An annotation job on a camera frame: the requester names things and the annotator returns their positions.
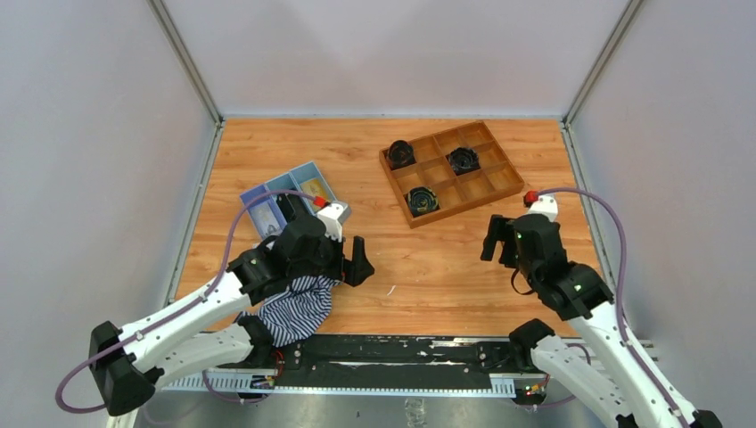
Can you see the aluminium front rail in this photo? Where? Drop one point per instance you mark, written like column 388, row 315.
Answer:
column 239, row 382

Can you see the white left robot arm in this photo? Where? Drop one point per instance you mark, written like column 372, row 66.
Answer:
column 272, row 295

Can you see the black rolled belt front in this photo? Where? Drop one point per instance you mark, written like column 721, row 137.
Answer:
column 421, row 200

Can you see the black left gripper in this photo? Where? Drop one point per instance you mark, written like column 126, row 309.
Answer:
column 352, row 271

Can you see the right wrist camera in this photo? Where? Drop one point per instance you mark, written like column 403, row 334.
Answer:
column 544, row 204

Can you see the blue three-compartment organizer box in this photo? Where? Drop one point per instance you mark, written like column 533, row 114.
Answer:
column 290, row 180

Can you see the yellow card in organizer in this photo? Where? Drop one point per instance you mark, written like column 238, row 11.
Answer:
column 316, row 188

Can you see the wooden nine-compartment tray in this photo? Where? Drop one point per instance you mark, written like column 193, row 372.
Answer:
column 495, row 180

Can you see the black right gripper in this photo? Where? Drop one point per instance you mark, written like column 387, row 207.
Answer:
column 498, row 230

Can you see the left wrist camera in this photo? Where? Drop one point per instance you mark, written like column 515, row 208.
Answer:
column 334, row 215

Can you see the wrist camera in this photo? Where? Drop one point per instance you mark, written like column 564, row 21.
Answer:
column 544, row 204
column 334, row 215

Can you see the black card in organizer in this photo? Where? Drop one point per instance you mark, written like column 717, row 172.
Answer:
column 291, row 206

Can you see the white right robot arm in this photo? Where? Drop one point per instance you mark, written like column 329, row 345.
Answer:
column 630, row 391

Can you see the white card in organizer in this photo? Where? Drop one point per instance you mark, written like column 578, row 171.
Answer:
column 264, row 219

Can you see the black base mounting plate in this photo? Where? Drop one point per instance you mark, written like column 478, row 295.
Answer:
column 361, row 360

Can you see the blue white striped cloth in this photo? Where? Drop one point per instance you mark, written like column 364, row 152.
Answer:
column 296, row 313

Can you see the black rolled belt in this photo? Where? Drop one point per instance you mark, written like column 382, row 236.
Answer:
column 400, row 155
column 421, row 200
column 463, row 160

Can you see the black rolled belt back left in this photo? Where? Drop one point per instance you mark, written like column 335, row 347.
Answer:
column 400, row 155

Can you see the black rolled belt centre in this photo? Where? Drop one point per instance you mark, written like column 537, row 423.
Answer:
column 463, row 160

